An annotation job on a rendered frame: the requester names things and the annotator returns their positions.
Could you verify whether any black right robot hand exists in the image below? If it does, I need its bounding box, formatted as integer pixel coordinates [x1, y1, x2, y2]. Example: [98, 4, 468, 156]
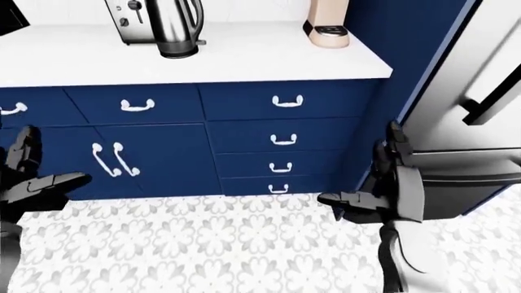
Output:
[317, 120, 427, 226]

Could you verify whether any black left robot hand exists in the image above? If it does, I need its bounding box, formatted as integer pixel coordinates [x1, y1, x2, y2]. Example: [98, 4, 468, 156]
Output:
[0, 125, 92, 227]

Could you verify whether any stainless steel electric kettle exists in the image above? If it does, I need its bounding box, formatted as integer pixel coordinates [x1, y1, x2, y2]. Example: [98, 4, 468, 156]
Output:
[145, 0, 208, 59]

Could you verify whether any stainless steel refrigerator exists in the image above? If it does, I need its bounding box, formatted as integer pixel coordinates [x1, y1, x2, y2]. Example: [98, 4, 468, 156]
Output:
[396, 0, 521, 220]

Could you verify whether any blue kitchen cabinet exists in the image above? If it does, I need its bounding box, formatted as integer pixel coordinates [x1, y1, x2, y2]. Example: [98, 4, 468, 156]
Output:
[0, 0, 477, 202]

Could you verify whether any black microwave corner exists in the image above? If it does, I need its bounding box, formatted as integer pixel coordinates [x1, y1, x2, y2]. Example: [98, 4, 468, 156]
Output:
[0, 0, 32, 37]

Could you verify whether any beige coffee machine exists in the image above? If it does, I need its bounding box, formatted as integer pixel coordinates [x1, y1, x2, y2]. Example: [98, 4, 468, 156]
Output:
[302, 0, 351, 49]

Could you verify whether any stainless steel toaster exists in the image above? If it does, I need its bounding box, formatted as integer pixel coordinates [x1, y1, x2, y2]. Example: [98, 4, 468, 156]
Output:
[103, 0, 158, 46]

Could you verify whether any white cabinet door handle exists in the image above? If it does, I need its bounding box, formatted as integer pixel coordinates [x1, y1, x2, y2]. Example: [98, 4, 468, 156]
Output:
[91, 142, 122, 178]
[112, 142, 142, 177]

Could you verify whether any black refrigerator handle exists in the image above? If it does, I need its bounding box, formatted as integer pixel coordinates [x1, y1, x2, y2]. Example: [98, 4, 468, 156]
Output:
[462, 62, 521, 125]

